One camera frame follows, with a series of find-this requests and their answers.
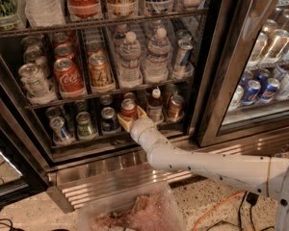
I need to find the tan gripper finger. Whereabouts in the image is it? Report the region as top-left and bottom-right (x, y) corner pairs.
(137, 106), (147, 118)
(118, 114), (133, 133)

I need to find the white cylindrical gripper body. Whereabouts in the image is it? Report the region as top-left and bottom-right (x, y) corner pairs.
(130, 117), (159, 150)

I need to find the red coke can front bottom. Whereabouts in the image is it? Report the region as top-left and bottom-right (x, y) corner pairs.
(120, 98), (137, 119)

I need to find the red coke can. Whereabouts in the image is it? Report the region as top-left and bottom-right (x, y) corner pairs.
(123, 91), (137, 102)
(120, 98), (137, 119)

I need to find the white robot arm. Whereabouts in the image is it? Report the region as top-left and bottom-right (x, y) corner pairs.
(118, 109), (289, 231)

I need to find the blue pepsi can bottom shelf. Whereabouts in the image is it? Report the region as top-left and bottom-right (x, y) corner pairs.
(101, 107), (120, 135)

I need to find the red coke can rear bottom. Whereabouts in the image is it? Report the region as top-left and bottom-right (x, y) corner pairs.
(123, 91), (137, 102)

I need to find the brown can bottom right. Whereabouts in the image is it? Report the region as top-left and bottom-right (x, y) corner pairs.
(167, 94), (184, 120)

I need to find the green soda can bottom shelf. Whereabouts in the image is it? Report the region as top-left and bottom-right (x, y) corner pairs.
(76, 112), (98, 141)

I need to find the orange brown can middle shelf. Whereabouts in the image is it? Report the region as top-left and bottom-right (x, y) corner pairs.
(88, 54), (116, 93)

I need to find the slim blue silver can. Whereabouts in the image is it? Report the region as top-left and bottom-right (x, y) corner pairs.
(172, 38), (194, 79)

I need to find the blue white can bottom left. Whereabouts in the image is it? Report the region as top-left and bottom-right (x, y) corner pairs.
(50, 116), (75, 145)

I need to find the red coca-cola can middle shelf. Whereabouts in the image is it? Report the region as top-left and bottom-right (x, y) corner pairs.
(54, 58), (87, 99)

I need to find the steel fridge base grille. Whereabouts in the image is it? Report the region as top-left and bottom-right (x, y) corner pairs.
(47, 126), (289, 213)

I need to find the white silver can middle left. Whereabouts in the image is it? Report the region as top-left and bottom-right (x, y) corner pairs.
(18, 64), (57, 105)

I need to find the pepsi can right fridge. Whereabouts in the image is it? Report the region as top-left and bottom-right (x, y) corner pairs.
(242, 80), (261, 105)

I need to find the coca-cola bottle top shelf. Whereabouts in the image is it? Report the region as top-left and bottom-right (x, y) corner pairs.
(67, 0), (100, 21)

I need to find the juice bottle white cap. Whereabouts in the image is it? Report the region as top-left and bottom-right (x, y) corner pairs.
(144, 87), (165, 125)

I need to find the water bottle left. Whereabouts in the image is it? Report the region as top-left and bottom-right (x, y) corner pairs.
(118, 32), (142, 88)

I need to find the water bottle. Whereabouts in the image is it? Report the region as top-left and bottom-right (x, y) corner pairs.
(118, 32), (142, 88)
(144, 28), (171, 84)

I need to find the water bottle right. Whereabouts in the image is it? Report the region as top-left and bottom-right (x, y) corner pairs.
(144, 28), (171, 84)

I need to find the clear plastic bin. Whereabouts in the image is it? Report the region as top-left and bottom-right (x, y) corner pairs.
(77, 182), (185, 231)

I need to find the black power adapter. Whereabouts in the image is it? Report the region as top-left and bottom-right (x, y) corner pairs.
(246, 192), (259, 206)

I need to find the orange extension cable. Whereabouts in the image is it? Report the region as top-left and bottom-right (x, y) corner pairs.
(192, 190), (249, 231)

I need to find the steel fridge door frame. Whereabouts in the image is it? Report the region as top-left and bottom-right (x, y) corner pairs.
(197, 0), (278, 146)

